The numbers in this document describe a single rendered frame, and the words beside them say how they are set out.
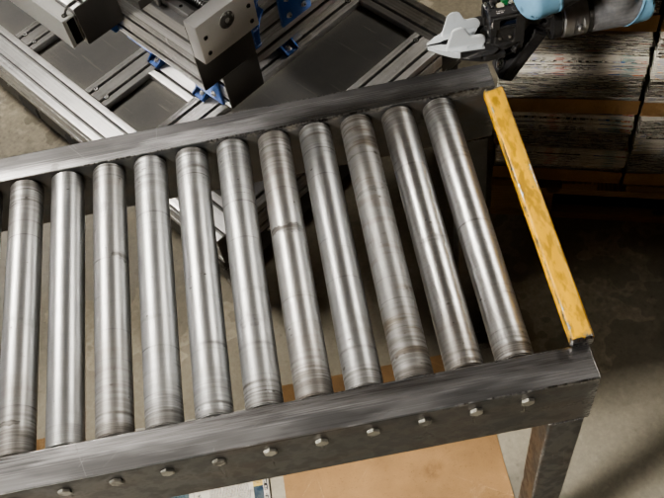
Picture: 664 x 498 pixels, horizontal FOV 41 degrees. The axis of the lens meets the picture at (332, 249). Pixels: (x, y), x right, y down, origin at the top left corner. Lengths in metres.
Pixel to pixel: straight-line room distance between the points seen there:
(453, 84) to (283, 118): 0.27
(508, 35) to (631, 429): 0.91
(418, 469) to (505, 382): 0.83
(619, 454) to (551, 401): 0.82
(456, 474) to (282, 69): 1.08
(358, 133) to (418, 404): 0.45
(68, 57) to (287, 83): 0.61
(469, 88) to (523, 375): 0.48
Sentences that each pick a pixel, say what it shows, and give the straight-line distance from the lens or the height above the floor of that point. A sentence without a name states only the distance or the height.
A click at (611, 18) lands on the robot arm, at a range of 1.54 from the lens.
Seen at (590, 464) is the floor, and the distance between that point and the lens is 1.96.
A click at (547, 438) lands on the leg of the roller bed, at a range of 1.29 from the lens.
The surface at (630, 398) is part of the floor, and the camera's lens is 2.03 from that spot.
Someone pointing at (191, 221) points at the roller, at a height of 0.80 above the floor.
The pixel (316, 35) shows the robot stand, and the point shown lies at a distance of 2.36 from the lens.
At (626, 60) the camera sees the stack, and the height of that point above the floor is 0.53.
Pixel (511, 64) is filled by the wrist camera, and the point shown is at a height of 0.72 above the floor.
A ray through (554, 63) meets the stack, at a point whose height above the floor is 0.52.
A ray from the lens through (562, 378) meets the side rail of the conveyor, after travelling 1.14.
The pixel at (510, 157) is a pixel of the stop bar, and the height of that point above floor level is 0.82.
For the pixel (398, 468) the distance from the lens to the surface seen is 1.94.
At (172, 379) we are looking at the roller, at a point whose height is 0.79.
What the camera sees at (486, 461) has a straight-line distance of 1.94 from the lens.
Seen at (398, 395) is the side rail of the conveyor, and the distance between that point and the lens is 1.12.
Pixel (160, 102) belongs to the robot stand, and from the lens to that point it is 2.32.
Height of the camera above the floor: 1.83
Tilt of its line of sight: 56 degrees down
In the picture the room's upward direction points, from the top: 12 degrees counter-clockwise
